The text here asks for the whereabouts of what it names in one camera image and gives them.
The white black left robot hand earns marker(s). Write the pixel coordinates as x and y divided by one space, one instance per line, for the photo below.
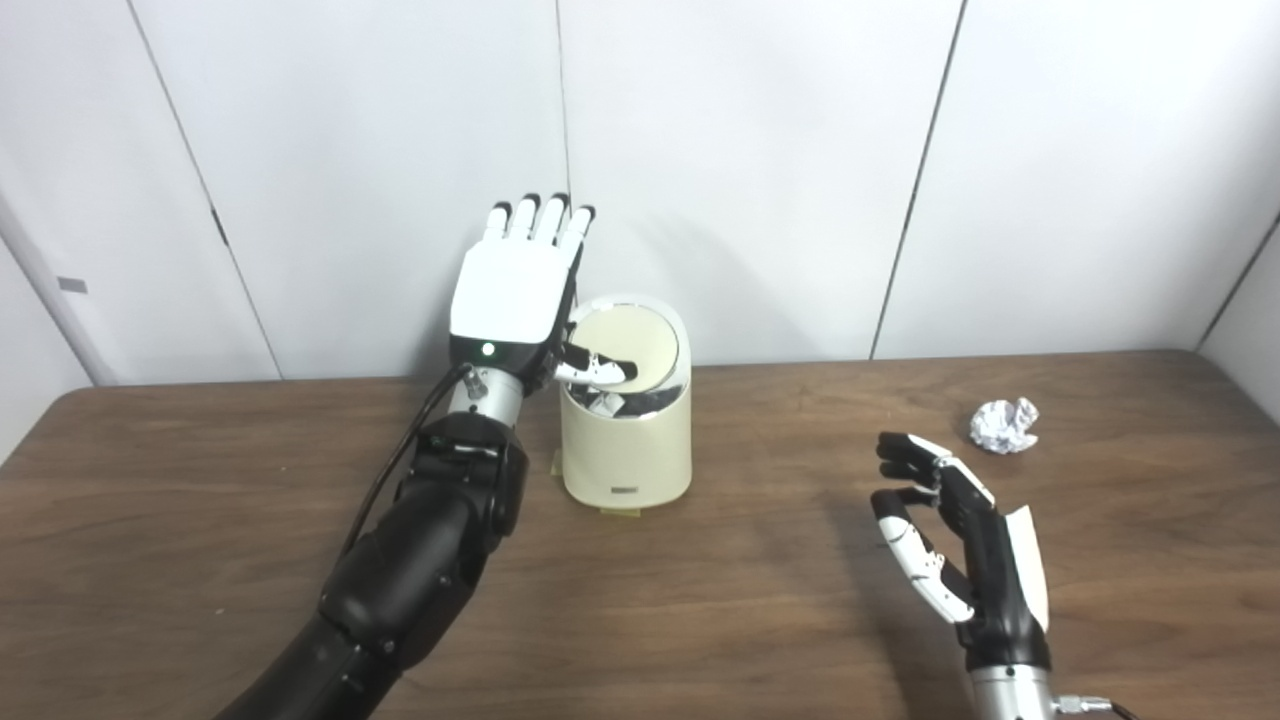
510 295

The grey wall label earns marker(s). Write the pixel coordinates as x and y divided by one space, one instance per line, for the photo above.
72 285

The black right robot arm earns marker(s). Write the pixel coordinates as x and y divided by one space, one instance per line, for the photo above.
1010 695

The cream-colored desktop trash bin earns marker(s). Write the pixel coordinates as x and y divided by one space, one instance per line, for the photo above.
625 450

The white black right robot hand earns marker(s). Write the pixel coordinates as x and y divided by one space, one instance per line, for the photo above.
990 580

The white paper ball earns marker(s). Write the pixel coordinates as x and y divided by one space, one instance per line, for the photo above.
1003 425

